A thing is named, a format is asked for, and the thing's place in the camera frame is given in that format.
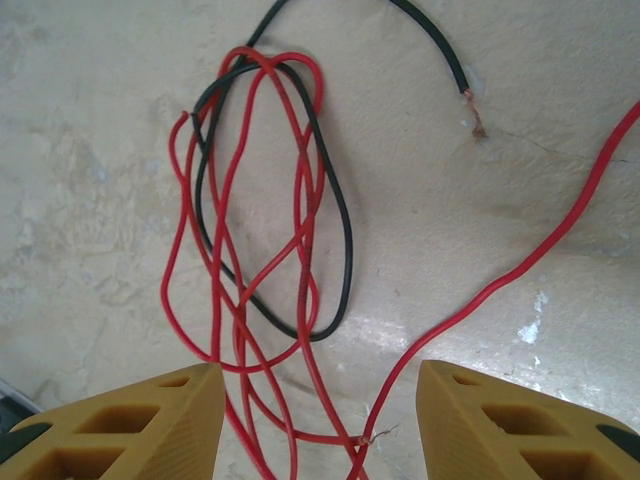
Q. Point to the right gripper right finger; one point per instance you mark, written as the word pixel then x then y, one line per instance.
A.
pixel 500 440

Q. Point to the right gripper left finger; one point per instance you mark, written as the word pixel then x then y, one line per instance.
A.
pixel 125 440

